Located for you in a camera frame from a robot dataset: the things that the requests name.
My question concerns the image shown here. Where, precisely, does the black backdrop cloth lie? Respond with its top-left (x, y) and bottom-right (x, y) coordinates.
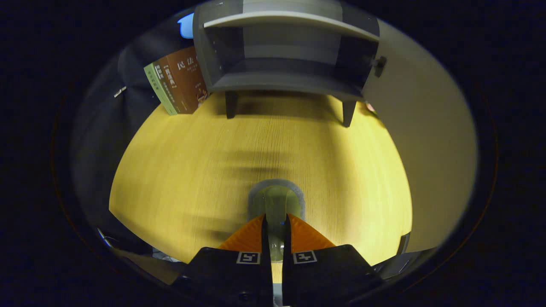
top-left (70, 13), bottom-right (201, 256)

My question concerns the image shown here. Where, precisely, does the grey cabinet body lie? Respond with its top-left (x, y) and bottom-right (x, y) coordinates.
top-left (193, 0), bottom-right (380, 127)

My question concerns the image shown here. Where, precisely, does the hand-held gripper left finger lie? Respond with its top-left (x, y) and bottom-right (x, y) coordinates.
top-left (173, 213), bottom-right (273, 307)

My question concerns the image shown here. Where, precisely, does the thick brown book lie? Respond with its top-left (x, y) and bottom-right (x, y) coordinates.
top-left (166, 46), bottom-right (209, 113)

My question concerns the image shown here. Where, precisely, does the small yellow-green round object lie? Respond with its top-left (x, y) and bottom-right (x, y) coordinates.
top-left (247, 179), bottom-right (306, 263)

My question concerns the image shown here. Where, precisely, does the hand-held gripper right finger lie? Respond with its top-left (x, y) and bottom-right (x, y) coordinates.
top-left (282, 213), bottom-right (384, 307)

